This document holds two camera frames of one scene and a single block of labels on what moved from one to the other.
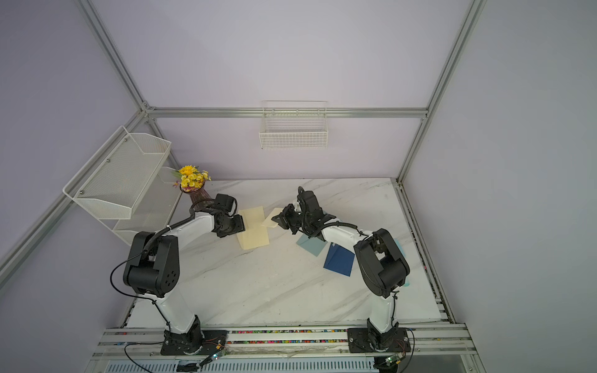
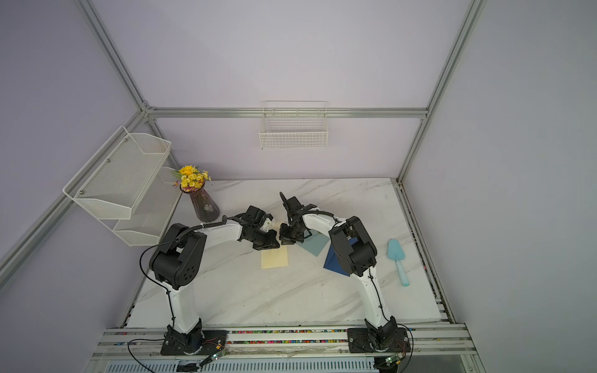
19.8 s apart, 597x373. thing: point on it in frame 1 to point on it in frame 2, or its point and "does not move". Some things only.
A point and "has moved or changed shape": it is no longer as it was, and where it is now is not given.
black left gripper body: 234,225 to 261,240
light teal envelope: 314,245 does not move
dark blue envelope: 339,259 does not move
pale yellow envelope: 268,221 has moved or changed shape
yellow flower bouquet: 191,178 does not move
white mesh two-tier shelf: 127,186 does not move
